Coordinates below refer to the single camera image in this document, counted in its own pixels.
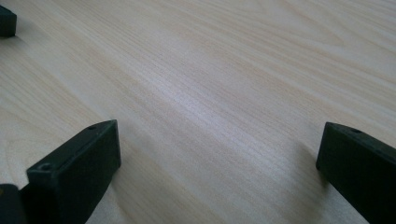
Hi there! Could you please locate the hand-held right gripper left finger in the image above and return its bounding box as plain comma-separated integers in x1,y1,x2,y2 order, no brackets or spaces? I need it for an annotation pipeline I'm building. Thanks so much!
19,119,122,224

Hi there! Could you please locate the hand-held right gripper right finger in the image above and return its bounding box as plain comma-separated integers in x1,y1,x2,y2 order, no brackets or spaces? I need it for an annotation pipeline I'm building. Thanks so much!
315,121,396,224

